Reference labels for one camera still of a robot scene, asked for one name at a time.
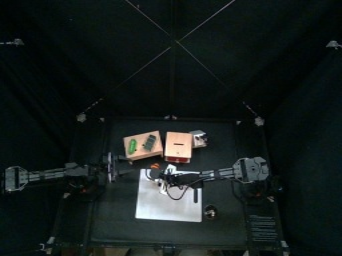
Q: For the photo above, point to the white sushi roll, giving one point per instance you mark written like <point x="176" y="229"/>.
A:
<point x="170" y="169"/>

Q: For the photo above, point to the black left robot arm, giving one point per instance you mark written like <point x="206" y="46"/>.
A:
<point x="48" y="174"/>

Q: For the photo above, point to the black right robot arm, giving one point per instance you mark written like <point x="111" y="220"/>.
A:
<point x="243" y="170"/>

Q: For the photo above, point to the dark green toy sushi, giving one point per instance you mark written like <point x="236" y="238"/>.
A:
<point x="150" y="142"/>

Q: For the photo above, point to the black sushi roll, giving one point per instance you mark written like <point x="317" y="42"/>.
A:
<point x="210" y="211"/>

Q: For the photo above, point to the orange toy piece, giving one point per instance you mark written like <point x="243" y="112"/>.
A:
<point x="154" y="165"/>

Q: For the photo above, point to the green toy vegetable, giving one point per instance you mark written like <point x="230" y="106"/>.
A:
<point x="132" y="145"/>

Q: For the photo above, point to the wide wooden box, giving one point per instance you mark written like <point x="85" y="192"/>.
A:
<point x="143" y="150"/>

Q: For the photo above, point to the wooden box with red base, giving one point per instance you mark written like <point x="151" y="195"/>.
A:
<point x="178" y="146"/>

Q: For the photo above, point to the metal frame clamp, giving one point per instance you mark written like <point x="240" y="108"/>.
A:
<point x="259" y="121"/>
<point x="17" y="42"/>
<point x="80" y="117"/>
<point x="333" y="44"/>

